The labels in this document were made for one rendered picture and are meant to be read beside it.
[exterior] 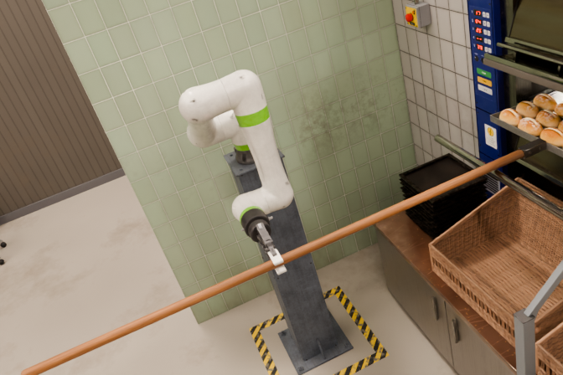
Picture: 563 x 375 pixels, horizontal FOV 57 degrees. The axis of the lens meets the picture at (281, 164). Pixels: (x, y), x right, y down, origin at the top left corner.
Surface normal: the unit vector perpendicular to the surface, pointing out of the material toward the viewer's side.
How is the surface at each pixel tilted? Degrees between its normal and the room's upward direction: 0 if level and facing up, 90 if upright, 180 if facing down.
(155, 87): 90
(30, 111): 90
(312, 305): 90
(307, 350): 90
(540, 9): 70
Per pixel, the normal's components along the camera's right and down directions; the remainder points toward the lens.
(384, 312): -0.25, -0.83
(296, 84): 0.32, 0.40
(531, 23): -0.94, 0.07
